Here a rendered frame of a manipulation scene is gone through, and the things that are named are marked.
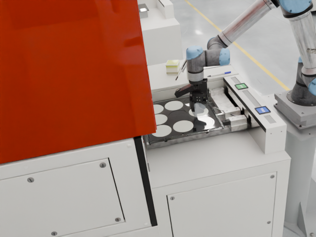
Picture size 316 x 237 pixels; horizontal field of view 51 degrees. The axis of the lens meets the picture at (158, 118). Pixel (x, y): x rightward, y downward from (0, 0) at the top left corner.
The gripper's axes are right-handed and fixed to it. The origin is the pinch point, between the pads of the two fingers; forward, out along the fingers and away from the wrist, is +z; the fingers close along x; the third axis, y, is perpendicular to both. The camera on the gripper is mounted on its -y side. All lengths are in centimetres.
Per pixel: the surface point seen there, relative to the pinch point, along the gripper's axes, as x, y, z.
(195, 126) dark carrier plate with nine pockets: -8.4, 2.3, 1.3
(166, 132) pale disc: -15.4, -10.2, 1.3
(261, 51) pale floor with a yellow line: 310, 12, 92
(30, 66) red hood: -74, -21, -59
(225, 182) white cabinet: -29.7, 19.7, 14.9
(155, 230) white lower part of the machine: -63, -1, 12
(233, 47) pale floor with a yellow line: 325, -27, 91
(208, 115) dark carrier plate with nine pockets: 1.6, 6.7, 1.3
